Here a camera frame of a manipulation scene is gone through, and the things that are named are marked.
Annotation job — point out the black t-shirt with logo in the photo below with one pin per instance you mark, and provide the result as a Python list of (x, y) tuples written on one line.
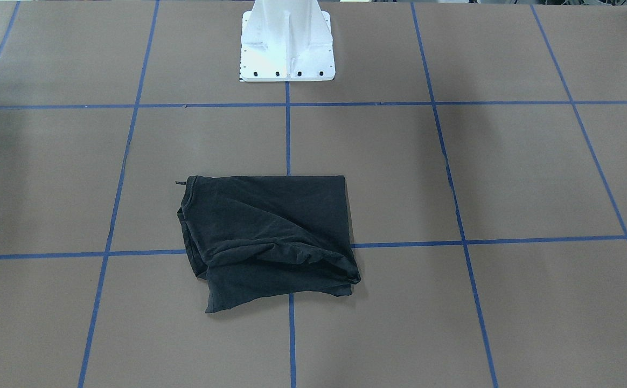
[(251, 237)]

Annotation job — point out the white central pedestal column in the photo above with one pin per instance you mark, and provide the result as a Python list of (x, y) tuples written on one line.
[(286, 41)]

